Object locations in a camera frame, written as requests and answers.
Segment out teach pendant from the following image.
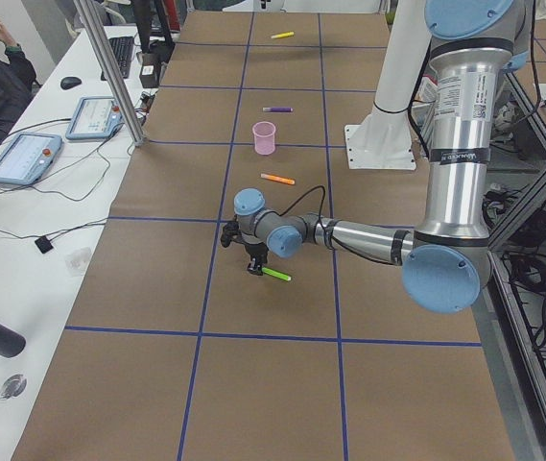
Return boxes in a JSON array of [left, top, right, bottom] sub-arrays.
[[0, 133, 63, 185], [65, 96, 123, 141]]

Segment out teach pendant far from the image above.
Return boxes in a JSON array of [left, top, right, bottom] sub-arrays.
[[65, 96, 123, 141]]

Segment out brown paper table cover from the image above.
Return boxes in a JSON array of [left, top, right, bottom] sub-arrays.
[[14, 12, 514, 460]]

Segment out round metal bottle lid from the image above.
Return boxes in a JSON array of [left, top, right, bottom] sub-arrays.
[[0, 374, 27, 400]]

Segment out teach pendant near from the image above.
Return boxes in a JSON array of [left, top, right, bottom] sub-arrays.
[[0, 133, 63, 185]]

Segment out small black puck device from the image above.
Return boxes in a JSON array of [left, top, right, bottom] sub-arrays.
[[35, 235, 54, 255]]

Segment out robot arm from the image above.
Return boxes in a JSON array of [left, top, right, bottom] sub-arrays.
[[221, 1, 534, 313]]

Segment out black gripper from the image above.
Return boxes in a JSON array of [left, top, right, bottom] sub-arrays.
[[245, 243, 269, 275]]

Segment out yellow highlighter pen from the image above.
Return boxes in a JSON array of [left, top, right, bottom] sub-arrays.
[[271, 31, 295, 39]]

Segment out black keyboard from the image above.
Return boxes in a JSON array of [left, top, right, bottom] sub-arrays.
[[108, 36, 134, 79]]

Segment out purple highlighter pen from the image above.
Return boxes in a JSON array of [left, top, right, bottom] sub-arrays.
[[262, 107, 294, 113]]

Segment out aluminium frame post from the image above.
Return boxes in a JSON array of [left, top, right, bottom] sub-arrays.
[[73, 0, 145, 147]]

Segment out orange highlighter pen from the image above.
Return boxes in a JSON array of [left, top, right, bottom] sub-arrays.
[[260, 173, 296, 185]]

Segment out green highlighter pen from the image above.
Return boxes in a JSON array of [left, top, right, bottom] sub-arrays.
[[262, 267, 292, 281]]

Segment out black computer mouse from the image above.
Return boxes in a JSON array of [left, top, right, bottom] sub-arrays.
[[59, 76, 82, 90]]

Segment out pink mesh pen holder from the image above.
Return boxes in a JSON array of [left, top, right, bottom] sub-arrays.
[[252, 121, 276, 156]]

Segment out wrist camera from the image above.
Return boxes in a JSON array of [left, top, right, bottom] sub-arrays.
[[220, 221, 242, 248]]

